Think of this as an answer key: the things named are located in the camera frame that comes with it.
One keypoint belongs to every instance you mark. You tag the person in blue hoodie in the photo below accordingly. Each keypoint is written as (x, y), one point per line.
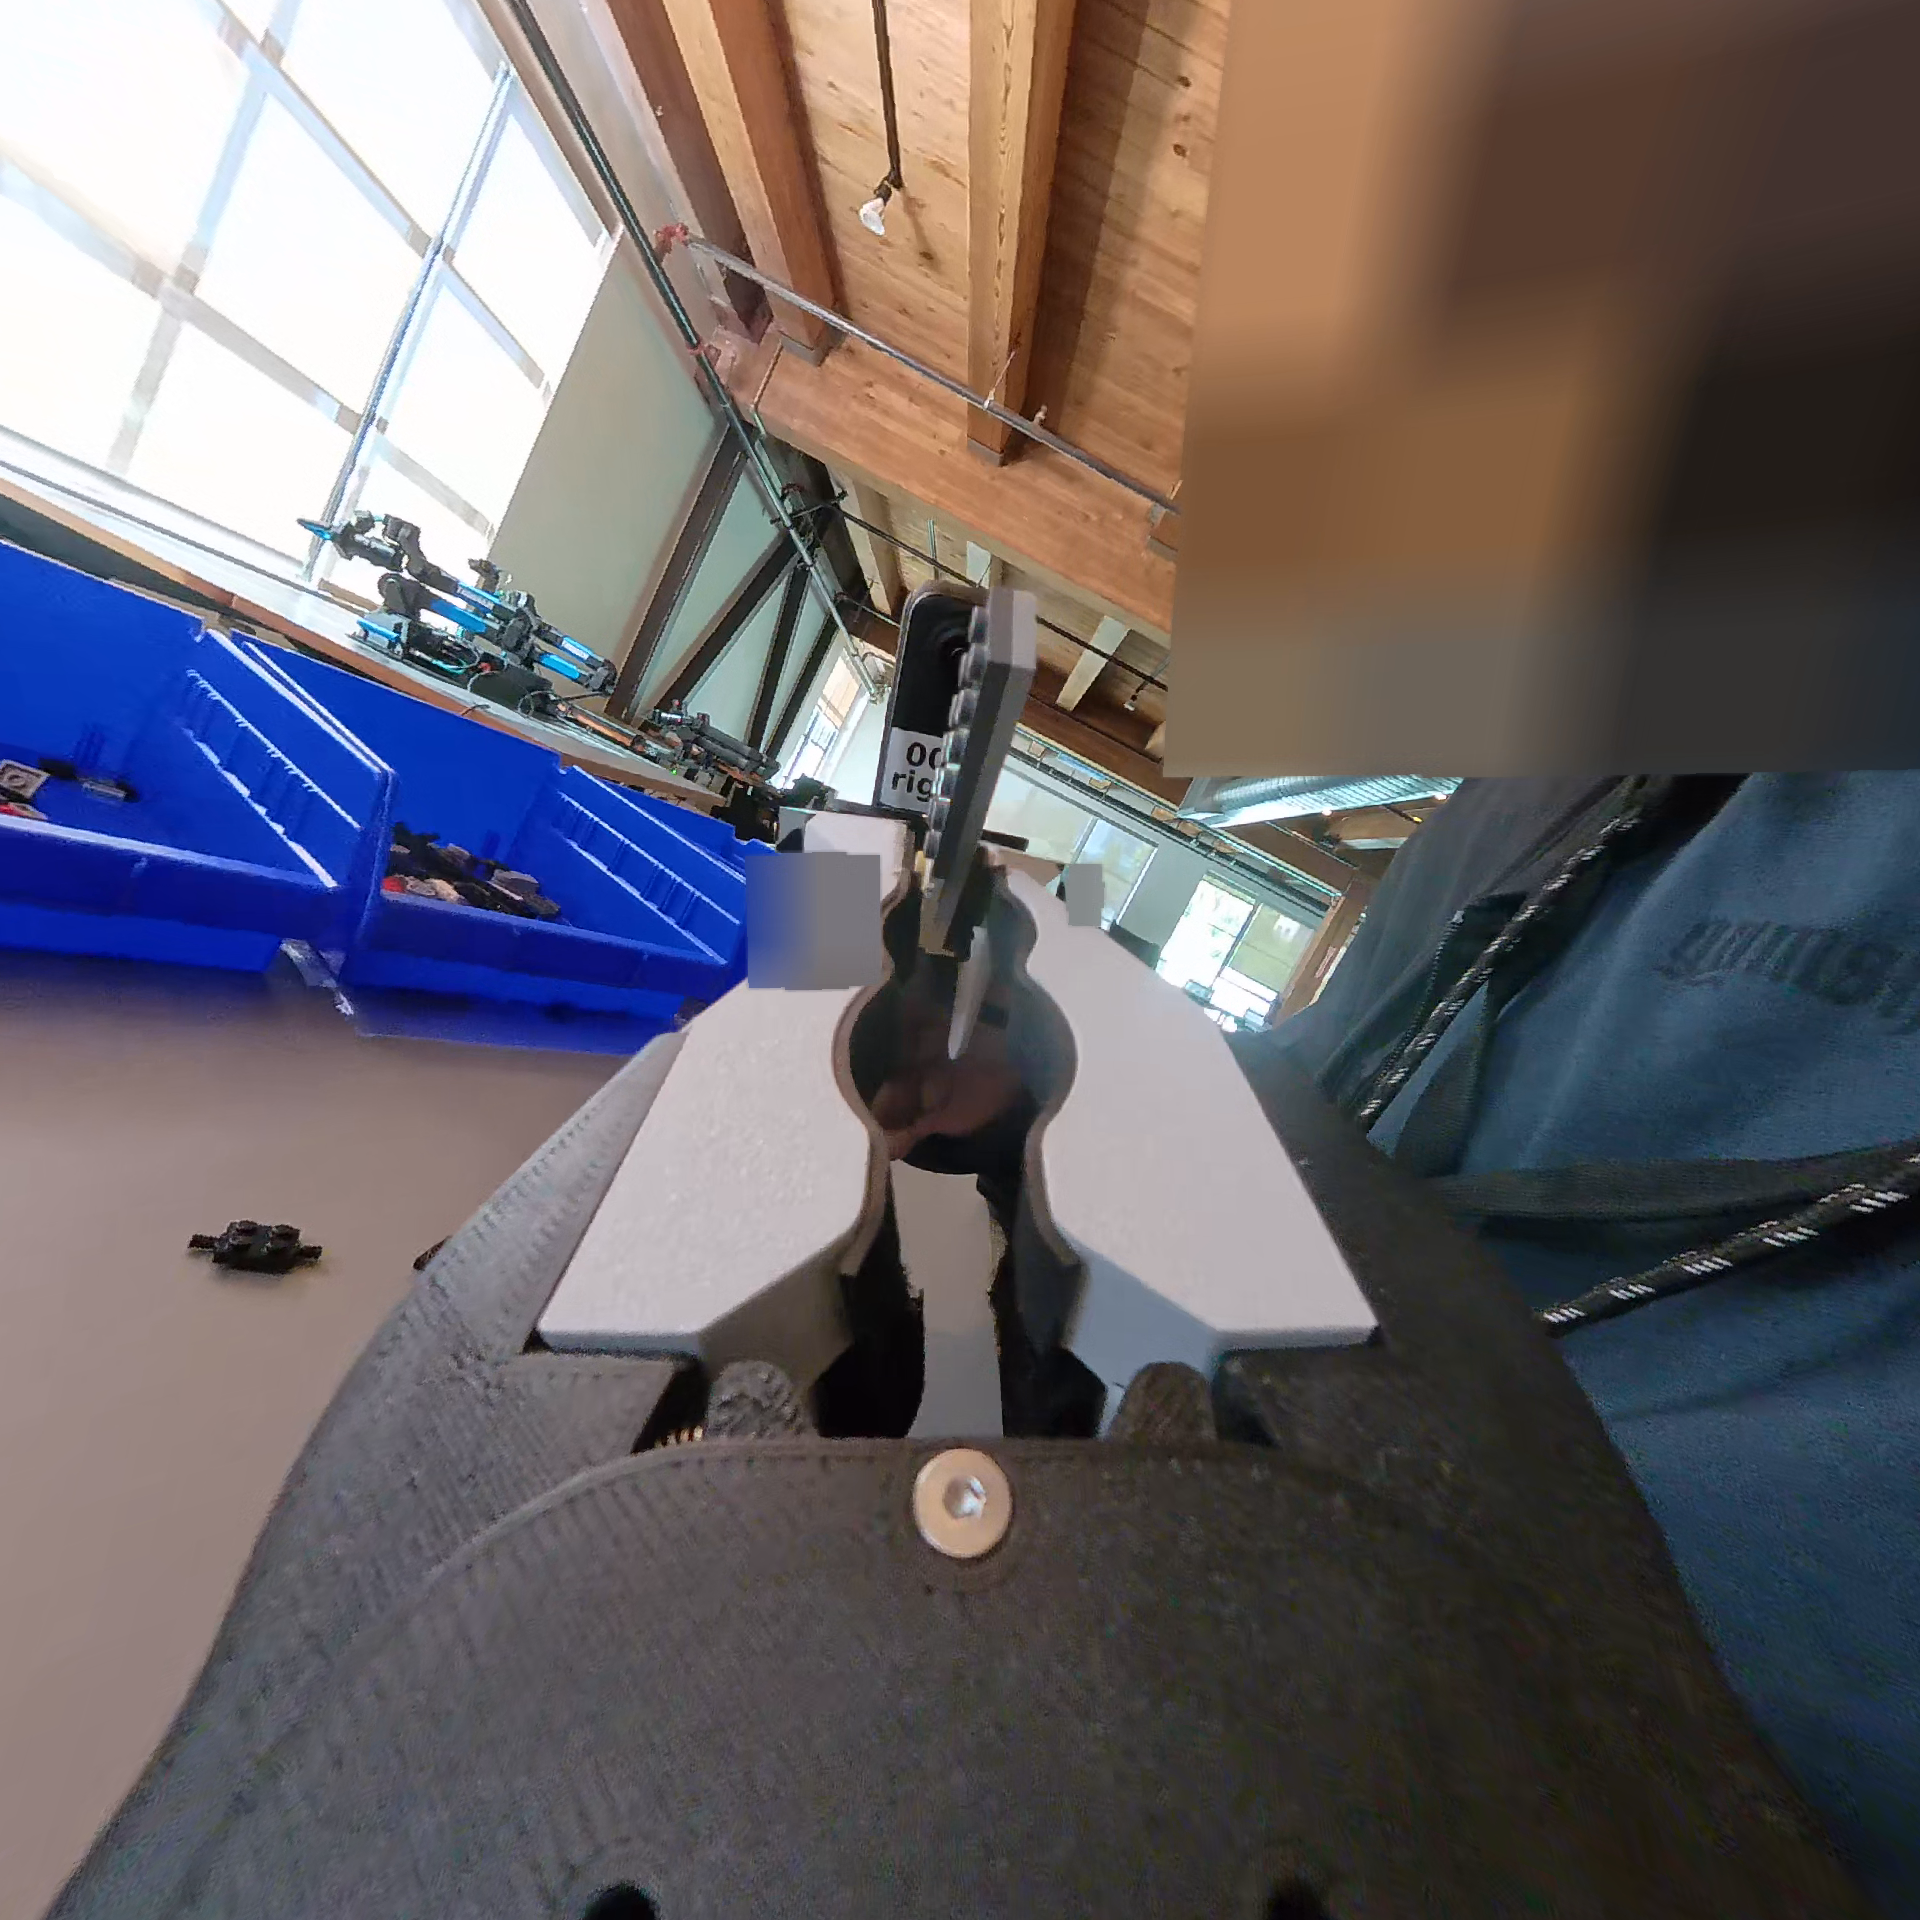
(1725, 1504)

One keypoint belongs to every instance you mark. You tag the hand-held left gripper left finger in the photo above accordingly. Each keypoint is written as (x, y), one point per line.
(704, 1185)

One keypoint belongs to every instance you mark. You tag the blue plastic storage bin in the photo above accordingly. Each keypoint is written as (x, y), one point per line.
(447, 959)
(178, 707)

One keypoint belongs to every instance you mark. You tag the pile of dark brick pieces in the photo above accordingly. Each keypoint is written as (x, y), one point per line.
(478, 874)

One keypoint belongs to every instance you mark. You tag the long wooden worktable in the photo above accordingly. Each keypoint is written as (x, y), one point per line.
(255, 605)

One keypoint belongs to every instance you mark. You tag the silver ventilation duct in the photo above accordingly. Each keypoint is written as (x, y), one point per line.
(1304, 796)

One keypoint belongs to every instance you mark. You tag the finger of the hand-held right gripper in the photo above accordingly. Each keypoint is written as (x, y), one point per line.
(836, 829)

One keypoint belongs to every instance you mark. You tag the black jacket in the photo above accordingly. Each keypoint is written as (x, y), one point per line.
(1440, 904)

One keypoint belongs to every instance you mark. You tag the large window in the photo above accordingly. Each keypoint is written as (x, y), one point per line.
(228, 225)

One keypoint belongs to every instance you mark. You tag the white ceiling spotlight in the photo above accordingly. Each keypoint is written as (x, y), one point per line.
(876, 208)

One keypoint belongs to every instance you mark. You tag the scattered grey red brick pieces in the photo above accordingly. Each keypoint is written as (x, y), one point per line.
(26, 782)

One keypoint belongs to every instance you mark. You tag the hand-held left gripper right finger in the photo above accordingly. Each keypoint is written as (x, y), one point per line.
(1204, 1200)

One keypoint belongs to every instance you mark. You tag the grey and tan brick beam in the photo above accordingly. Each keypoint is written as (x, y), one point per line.
(994, 717)

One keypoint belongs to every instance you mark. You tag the person's right hand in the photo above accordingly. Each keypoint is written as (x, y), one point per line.
(944, 1115)

